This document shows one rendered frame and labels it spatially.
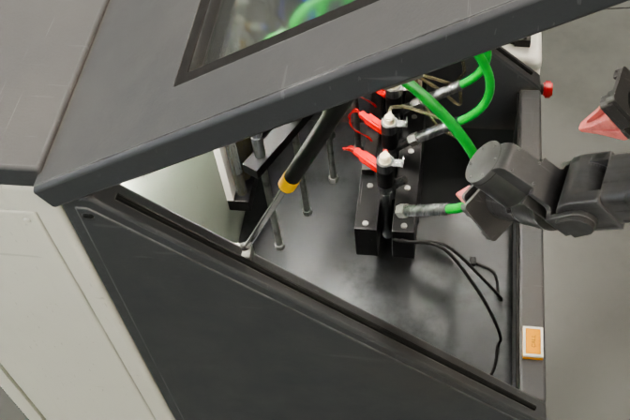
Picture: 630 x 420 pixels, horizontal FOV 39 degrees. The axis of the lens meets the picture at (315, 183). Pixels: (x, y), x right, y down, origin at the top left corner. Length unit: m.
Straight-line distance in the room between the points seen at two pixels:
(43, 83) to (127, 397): 0.60
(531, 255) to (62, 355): 0.75
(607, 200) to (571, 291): 1.61
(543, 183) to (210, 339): 0.49
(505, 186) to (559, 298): 1.55
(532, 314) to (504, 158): 0.47
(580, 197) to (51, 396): 0.92
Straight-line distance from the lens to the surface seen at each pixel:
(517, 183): 1.04
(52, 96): 1.05
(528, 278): 1.48
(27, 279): 1.21
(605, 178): 1.01
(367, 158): 1.45
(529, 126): 1.67
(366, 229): 1.49
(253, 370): 1.30
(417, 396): 1.30
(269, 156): 1.44
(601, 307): 2.59
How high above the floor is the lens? 2.21
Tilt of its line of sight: 53 degrees down
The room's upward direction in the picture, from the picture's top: 8 degrees counter-clockwise
